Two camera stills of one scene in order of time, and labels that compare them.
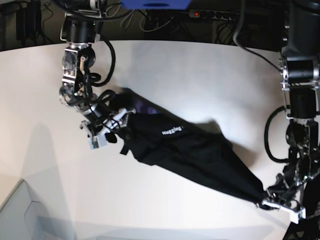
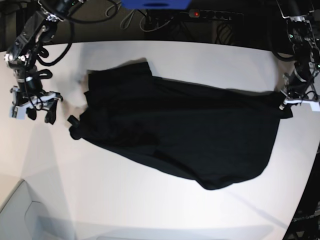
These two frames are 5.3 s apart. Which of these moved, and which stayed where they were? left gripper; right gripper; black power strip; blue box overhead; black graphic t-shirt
Moved: right gripper; black graphic t-shirt; left gripper
Stayed: black power strip; blue box overhead
